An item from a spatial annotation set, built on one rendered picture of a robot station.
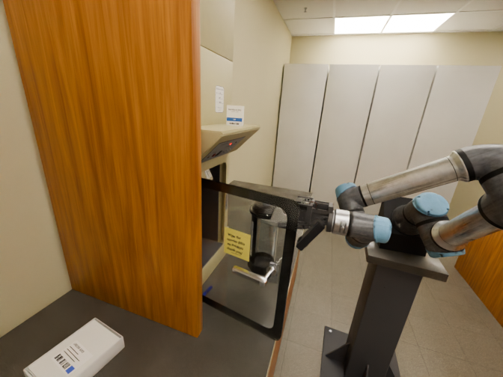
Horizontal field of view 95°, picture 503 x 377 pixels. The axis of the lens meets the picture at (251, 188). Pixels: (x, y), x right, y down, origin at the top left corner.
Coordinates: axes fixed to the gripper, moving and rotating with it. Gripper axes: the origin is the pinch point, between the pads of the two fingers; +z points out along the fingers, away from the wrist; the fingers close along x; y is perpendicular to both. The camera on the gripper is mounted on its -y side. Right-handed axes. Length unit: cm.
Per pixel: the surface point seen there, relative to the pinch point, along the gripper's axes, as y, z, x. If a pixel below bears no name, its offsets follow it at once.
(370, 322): -74, -52, -45
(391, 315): -65, -61, -45
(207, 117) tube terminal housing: 29.6, 19.7, 3.7
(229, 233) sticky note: 2.7, 5.0, 20.0
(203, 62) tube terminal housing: 43.9, 19.6, 5.8
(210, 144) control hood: 24.2, 11.2, 18.0
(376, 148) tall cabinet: -10, -81, -293
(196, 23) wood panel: 47, 11, 24
